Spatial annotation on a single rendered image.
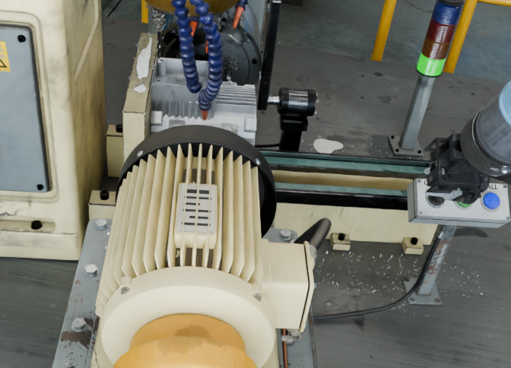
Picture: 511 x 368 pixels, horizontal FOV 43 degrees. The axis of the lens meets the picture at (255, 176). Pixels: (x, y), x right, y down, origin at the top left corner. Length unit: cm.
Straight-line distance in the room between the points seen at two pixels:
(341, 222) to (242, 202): 78
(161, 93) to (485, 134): 61
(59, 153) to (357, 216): 62
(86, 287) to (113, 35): 142
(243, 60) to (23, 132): 55
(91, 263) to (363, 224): 73
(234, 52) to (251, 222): 88
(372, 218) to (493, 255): 29
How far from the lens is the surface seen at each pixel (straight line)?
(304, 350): 77
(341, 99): 192
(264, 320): 59
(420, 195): 118
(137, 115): 114
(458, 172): 100
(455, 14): 158
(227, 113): 126
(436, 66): 163
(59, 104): 111
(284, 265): 64
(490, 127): 86
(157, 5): 112
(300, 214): 138
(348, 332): 127
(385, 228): 144
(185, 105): 124
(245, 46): 147
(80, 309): 80
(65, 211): 126
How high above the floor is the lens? 177
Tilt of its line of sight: 38 degrees down
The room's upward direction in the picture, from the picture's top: 8 degrees clockwise
